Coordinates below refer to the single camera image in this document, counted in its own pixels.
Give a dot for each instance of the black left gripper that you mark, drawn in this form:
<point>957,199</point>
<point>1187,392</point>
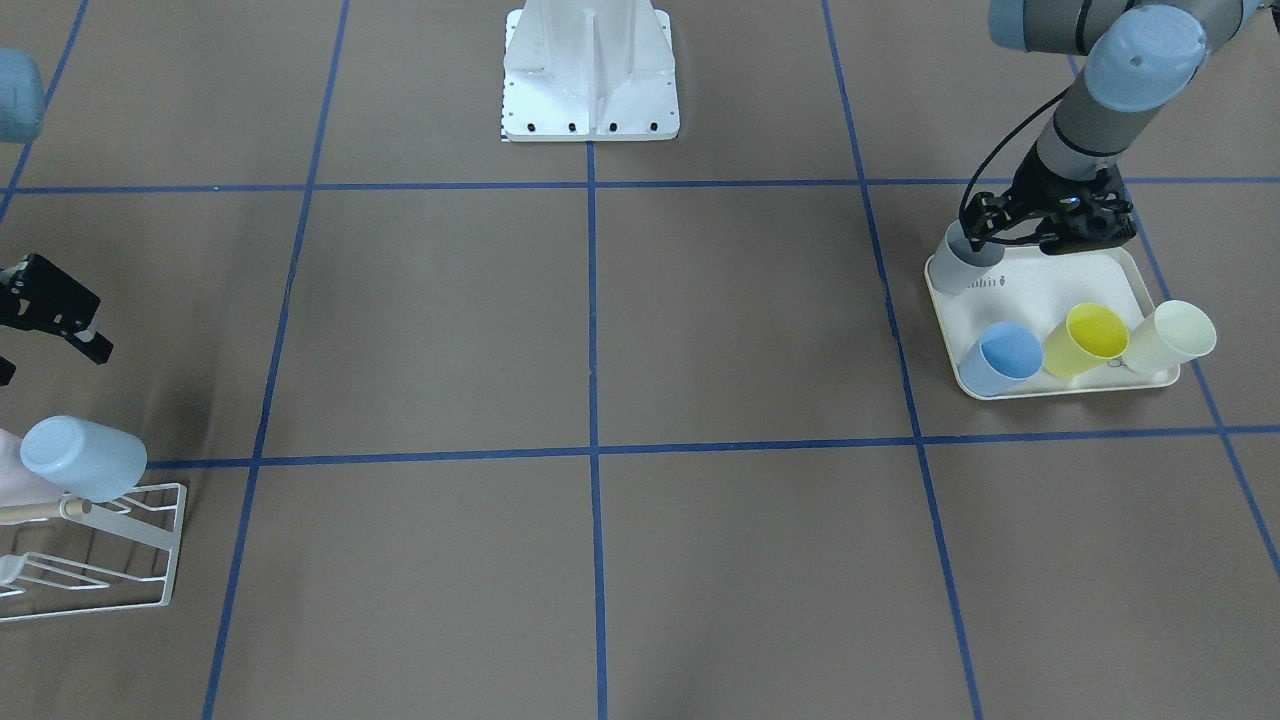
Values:
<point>1036,190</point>

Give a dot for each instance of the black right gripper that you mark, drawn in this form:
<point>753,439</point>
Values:
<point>48,296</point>

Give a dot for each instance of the grey plastic cup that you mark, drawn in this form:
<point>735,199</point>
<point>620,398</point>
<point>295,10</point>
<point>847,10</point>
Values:
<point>955,265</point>

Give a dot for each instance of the light blue plastic cup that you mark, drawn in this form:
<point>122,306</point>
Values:
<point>85,459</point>

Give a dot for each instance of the pink plastic cup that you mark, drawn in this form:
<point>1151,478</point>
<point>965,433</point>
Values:
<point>19,485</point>

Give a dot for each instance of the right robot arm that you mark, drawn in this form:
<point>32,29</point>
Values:
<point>22,114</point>

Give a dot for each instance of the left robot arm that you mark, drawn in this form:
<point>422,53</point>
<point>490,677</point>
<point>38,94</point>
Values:
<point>1139,55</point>

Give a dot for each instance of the yellow plastic cup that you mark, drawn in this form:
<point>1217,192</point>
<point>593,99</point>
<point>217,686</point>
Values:
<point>1090,335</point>

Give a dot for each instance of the wooden rack dowel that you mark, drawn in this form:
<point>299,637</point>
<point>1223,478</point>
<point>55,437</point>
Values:
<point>66,508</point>

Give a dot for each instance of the cream white plastic cup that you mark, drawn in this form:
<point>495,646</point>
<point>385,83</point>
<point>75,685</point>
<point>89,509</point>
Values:
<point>1175,333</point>

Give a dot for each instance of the cream plastic tray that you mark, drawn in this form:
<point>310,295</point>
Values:
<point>1037,291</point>

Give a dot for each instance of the white wire cup rack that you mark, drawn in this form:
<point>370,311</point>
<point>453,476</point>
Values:
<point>123,555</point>

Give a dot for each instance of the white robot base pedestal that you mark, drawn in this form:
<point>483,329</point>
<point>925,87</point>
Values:
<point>589,71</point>

